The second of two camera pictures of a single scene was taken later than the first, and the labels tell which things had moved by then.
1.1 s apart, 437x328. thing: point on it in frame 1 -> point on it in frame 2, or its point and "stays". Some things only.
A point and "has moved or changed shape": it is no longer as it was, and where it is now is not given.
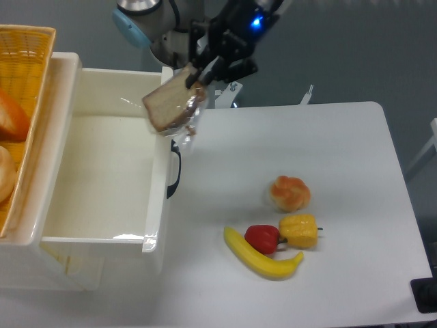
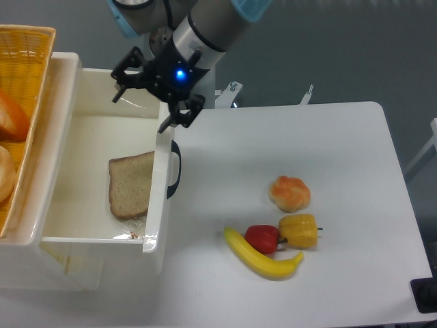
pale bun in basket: x=8 y=174 stays
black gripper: x=233 y=35 -> x=170 y=76
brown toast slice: x=173 y=106 has moved or changed shape
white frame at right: x=429 y=145 stays
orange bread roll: x=289 y=194 stays
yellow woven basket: x=24 y=56 stays
